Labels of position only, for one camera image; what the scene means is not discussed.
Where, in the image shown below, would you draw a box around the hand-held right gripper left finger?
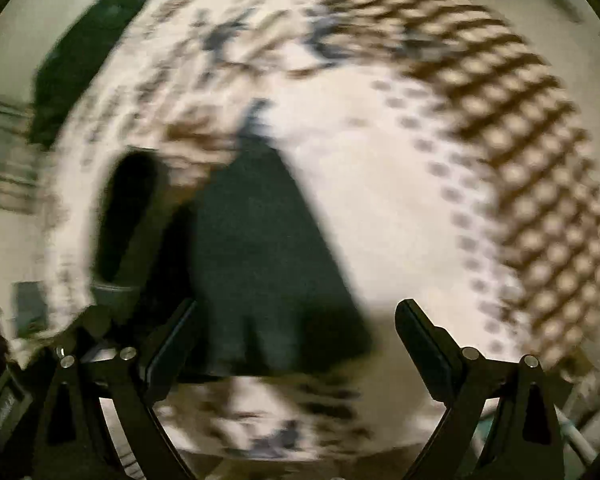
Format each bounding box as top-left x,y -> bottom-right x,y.
32,298 -> 198,480

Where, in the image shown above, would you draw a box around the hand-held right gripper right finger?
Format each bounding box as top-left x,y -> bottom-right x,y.
395,298 -> 566,480

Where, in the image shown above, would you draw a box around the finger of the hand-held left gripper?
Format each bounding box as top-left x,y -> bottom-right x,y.
91,149 -> 181,311

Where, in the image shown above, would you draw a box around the dark blue jeans pants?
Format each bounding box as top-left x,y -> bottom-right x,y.
145,147 -> 377,378

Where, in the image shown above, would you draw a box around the grey-blue folded cloth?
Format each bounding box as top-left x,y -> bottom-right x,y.
12,281 -> 48,338

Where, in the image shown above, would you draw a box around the striped curtain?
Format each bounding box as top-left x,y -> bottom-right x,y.
0,92 -> 48,208

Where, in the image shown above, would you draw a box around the dark folded blanket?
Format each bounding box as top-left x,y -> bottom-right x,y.
27,0 -> 152,148

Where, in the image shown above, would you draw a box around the floral bedspread with checkered border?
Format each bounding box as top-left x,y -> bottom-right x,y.
0,0 -> 600,461

